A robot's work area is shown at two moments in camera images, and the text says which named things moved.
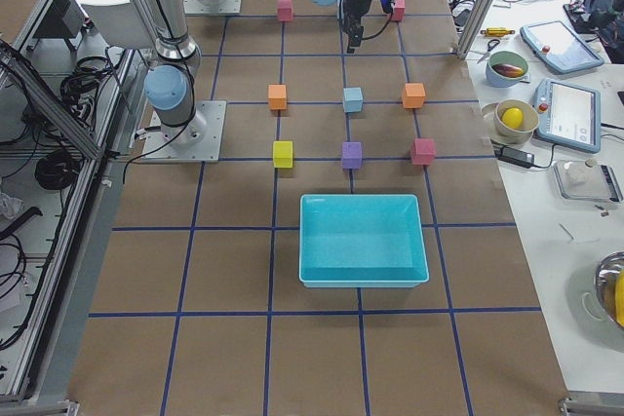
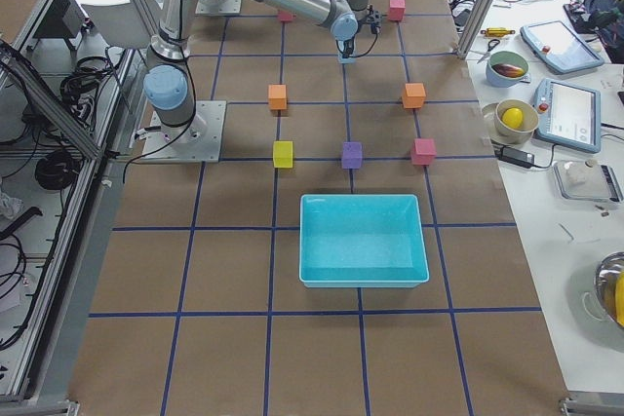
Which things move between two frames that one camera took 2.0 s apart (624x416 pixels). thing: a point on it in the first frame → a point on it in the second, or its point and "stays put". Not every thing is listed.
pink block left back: x=285 y=8 stays put
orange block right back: x=277 y=96 stays put
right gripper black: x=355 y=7 → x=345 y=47
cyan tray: x=362 y=241 stays put
